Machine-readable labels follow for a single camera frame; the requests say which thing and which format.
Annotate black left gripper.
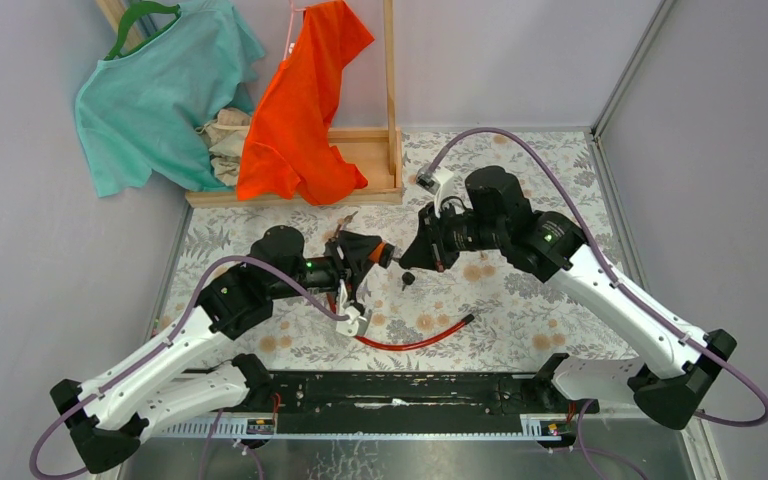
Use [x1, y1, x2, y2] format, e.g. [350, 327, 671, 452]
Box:
[270, 233, 384, 311]

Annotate orange shirt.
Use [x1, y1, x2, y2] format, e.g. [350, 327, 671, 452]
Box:
[235, 1, 374, 205]

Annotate black headed keys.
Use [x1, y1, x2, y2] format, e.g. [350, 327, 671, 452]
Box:
[401, 268, 416, 291]

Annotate aluminium frame rail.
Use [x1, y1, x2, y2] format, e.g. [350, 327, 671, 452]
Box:
[591, 0, 679, 142]

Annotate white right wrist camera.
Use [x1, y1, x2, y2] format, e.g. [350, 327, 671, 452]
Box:
[416, 165, 454, 204]

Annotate floral table mat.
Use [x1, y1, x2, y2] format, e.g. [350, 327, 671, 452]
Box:
[156, 132, 633, 372]

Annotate wooden clothes rack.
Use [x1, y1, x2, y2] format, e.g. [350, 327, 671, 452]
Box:
[95, 1, 403, 209]

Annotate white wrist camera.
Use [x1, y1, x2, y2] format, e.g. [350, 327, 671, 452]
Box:
[336, 282, 369, 337]
[416, 165, 454, 204]

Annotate beige crumpled cloth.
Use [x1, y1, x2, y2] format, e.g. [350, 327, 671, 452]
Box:
[196, 108, 251, 187]

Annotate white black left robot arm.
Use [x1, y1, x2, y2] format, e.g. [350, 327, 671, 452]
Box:
[50, 225, 395, 474]

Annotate red cable lock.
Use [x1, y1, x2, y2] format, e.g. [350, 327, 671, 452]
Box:
[325, 222, 477, 352]

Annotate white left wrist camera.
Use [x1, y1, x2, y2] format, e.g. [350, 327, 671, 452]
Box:
[336, 282, 369, 337]

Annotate pink clothes hanger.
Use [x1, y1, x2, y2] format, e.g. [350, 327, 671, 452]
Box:
[282, 0, 306, 61]

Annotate orange black padlock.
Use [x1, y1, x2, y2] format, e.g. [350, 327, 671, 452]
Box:
[368, 242, 396, 269]

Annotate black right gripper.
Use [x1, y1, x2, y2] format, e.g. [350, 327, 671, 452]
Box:
[399, 198, 505, 272]

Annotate teal shirt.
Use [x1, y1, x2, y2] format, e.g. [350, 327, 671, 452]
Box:
[75, 1, 265, 198]

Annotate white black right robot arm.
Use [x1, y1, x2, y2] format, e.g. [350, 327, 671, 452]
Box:
[399, 166, 737, 430]

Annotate green clothes hanger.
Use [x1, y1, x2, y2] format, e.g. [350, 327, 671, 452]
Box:
[97, 1, 181, 61]

